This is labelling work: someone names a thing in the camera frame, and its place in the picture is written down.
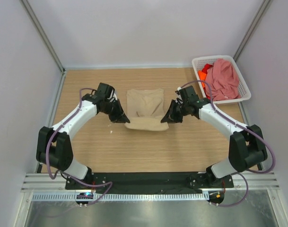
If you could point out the orange t shirt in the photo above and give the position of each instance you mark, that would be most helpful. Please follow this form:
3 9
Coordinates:
202 76

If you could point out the white plastic basket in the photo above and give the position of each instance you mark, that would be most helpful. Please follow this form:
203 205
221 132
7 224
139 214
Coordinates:
243 90

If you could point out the red t shirt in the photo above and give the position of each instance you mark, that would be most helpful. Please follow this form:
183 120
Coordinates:
206 68

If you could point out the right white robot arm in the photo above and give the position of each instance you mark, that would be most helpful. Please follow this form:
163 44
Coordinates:
246 148

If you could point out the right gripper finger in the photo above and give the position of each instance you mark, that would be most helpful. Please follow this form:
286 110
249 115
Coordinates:
175 117
172 108

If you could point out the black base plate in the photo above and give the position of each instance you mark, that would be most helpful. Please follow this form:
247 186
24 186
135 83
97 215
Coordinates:
161 182

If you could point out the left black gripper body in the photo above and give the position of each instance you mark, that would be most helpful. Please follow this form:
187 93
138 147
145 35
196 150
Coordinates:
112 109

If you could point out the white slotted cable duct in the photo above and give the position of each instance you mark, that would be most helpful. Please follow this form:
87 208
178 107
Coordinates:
84 196

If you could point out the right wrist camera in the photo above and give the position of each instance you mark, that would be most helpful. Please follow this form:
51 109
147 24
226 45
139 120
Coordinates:
188 94

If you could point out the beige t shirt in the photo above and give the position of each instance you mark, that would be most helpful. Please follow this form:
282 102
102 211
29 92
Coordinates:
145 110

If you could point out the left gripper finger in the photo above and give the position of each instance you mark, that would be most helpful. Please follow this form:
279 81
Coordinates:
121 118
119 110

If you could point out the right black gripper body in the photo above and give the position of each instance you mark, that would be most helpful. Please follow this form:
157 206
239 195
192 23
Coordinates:
183 109

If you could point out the pink t shirt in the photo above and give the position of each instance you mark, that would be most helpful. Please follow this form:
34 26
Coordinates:
223 81

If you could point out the aluminium frame rail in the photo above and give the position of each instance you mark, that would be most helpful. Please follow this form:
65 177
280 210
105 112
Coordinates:
43 183

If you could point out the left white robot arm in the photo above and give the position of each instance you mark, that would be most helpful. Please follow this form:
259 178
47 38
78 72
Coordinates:
54 148

